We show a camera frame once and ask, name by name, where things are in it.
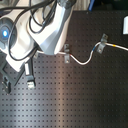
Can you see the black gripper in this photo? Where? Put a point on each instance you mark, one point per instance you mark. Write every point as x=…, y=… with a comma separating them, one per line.
x=10, y=76

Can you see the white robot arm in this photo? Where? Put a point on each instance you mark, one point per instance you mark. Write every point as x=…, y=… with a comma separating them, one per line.
x=31, y=25

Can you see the black perforated breadboard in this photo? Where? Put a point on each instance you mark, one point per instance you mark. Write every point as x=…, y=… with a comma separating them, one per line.
x=89, y=92

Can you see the white box at edge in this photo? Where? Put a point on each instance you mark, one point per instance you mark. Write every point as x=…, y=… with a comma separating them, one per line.
x=125, y=28

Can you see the left metal cable clip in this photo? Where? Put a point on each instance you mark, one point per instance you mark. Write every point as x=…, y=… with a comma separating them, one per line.
x=67, y=53

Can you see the metal cable clip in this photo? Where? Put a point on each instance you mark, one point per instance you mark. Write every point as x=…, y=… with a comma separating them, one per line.
x=67, y=53
x=102, y=43

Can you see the right metal cable clip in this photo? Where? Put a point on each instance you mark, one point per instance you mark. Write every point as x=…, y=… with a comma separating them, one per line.
x=102, y=43

